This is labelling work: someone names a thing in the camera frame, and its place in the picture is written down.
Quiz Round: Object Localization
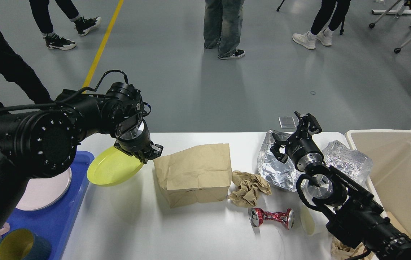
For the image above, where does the silver floor plate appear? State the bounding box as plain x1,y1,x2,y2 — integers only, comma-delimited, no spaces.
279,116,297,129

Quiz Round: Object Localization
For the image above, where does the person with white sneakers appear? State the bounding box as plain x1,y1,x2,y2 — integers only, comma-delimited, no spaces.
292,0,351,50

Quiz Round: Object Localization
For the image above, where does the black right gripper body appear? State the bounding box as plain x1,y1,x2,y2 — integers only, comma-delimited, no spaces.
281,137,324,163

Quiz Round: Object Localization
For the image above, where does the crumpled brown paper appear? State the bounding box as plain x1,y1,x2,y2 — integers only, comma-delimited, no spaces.
227,171,272,208

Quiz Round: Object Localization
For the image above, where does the blue plastic tray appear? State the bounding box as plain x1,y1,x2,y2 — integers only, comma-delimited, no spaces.
6,150,94,260

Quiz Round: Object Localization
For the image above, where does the silver foil bag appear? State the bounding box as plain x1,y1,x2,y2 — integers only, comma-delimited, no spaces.
257,129,302,192

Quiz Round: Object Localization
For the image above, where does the yellow plate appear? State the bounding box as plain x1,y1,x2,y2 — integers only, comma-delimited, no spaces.
87,147,144,187

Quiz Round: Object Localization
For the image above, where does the pink plate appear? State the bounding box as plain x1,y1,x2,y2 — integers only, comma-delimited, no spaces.
16,167,72,211

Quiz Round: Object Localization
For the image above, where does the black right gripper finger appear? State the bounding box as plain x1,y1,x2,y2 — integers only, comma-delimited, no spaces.
294,111,323,140
270,133,288,163

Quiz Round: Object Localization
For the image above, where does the white paper cup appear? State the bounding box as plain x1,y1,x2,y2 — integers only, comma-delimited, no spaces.
300,205,325,236

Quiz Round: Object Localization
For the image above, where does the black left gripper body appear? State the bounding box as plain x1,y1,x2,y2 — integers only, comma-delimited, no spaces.
113,121,153,157

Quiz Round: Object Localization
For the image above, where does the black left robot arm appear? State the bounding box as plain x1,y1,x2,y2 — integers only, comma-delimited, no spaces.
0,75,163,228

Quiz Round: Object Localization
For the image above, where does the person with black green sneakers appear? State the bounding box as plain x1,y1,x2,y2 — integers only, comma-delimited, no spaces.
28,0,102,51

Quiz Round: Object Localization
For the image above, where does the brown paper bag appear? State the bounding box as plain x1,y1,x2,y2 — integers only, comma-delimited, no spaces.
154,143,233,208

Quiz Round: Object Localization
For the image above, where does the person in grey jeans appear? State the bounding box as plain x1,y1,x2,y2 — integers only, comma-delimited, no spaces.
203,0,245,60

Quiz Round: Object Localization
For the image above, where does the teal mug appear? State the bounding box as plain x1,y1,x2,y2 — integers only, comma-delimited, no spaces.
0,229,52,260

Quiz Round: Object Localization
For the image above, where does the beige plastic bin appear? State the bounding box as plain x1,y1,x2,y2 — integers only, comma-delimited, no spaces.
345,129,411,236

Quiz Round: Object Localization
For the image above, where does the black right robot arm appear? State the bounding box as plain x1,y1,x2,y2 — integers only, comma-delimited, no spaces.
270,112,411,260

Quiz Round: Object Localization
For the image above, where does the crushed red can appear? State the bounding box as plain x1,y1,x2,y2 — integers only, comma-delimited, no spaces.
248,207,294,230

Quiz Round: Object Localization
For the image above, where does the wheeled chair base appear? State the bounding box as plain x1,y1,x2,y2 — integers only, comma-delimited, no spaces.
368,0,411,69

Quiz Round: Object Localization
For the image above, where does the crumpled paper under arm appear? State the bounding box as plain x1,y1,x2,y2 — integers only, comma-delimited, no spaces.
331,237,367,260

